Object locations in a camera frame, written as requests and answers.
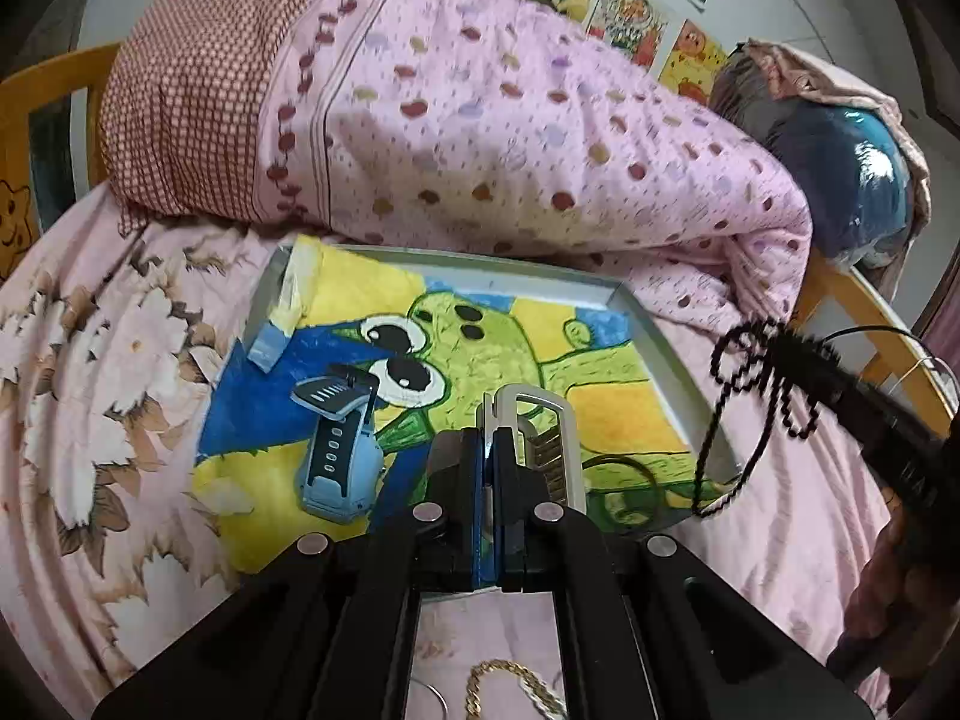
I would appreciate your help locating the grey shallow tray box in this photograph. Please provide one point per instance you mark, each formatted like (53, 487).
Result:
(660, 359)

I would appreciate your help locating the pink floral bed sheet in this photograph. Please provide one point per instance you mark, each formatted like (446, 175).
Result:
(112, 546)

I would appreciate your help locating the yellow bear drawing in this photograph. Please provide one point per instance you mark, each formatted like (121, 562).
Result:
(693, 64)

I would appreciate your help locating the pink dotted folded quilt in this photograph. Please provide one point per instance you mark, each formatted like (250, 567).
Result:
(494, 127)

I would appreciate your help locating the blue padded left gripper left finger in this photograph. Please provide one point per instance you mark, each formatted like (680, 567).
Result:
(327, 629)

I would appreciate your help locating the blue kids smartwatch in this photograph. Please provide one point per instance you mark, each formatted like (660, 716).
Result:
(338, 475)

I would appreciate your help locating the blue bundle in plastic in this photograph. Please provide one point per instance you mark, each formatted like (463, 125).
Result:
(844, 159)

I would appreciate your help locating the person's right hand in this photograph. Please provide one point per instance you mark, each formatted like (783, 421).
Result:
(888, 578)

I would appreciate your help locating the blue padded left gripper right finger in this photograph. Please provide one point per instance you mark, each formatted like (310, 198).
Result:
(646, 629)

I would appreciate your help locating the colourful busy drawing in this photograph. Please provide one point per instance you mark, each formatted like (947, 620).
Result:
(635, 27)

